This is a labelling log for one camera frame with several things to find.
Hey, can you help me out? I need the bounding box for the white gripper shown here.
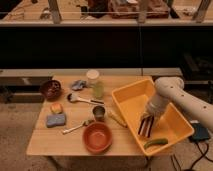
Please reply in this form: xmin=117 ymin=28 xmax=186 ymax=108
xmin=141 ymin=94 xmax=167 ymax=122

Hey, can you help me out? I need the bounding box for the yellow plastic tray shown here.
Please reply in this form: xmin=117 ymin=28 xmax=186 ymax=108
xmin=112 ymin=77 xmax=194 ymax=156

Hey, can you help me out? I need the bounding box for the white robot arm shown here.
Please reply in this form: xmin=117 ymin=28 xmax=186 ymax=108
xmin=141 ymin=77 xmax=213 ymax=133

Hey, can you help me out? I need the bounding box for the green cucumber toy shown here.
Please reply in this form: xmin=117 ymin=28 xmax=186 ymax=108
xmin=144 ymin=138 xmax=168 ymax=149

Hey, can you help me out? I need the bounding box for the yellow banana toy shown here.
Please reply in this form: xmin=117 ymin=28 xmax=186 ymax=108
xmin=108 ymin=110 xmax=127 ymax=127

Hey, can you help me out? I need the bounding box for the blue box on floor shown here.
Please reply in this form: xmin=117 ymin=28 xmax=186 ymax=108
xmin=189 ymin=123 xmax=211 ymax=142

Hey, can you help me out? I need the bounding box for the metal cup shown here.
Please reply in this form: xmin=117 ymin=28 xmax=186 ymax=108
xmin=92 ymin=106 xmax=106 ymax=121

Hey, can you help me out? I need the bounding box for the orange bowl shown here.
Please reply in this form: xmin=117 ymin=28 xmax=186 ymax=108
xmin=82 ymin=122 xmax=113 ymax=154

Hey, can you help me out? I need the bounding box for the metal spoon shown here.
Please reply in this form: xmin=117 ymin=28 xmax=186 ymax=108
xmin=62 ymin=119 xmax=94 ymax=135

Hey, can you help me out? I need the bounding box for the blue crumpled cloth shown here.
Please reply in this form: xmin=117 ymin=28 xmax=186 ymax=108
xmin=71 ymin=80 xmax=87 ymax=91

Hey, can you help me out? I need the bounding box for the orange yellow fruit toy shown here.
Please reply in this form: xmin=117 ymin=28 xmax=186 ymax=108
xmin=50 ymin=103 xmax=63 ymax=114

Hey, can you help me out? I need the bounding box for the blue sponge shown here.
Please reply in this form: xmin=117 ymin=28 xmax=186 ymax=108
xmin=46 ymin=114 xmax=66 ymax=128

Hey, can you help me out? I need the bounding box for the dark brown bowl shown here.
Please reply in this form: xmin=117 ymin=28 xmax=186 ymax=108
xmin=39 ymin=80 xmax=62 ymax=101

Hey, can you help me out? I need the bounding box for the black floor cable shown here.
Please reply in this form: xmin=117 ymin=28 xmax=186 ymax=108
xmin=170 ymin=139 xmax=213 ymax=171

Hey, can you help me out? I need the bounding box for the white handled brush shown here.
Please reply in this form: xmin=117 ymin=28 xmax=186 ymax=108
xmin=67 ymin=93 xmax=103 ymax=105

